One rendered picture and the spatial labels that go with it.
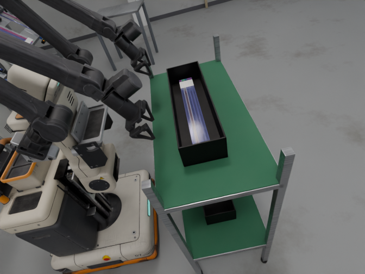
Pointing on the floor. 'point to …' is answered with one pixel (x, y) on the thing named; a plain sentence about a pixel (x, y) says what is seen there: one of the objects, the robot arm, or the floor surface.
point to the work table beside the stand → (124, 9)
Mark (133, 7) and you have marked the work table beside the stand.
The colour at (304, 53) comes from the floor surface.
